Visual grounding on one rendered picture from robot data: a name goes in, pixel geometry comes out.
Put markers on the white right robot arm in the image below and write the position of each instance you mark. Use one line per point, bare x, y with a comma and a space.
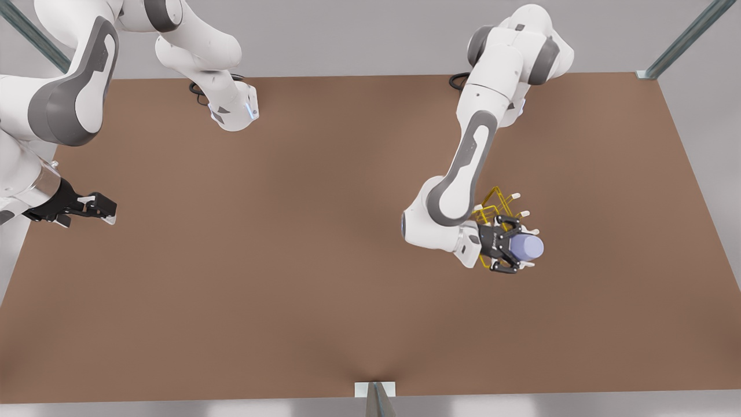
69, 98

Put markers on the silver frame post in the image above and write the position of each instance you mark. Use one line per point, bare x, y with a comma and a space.
686, 37
376, 399
35, 36

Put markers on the lavender cup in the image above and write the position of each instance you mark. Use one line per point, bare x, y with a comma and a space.
528, 248

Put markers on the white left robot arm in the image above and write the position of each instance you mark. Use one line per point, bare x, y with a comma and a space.
492, 116

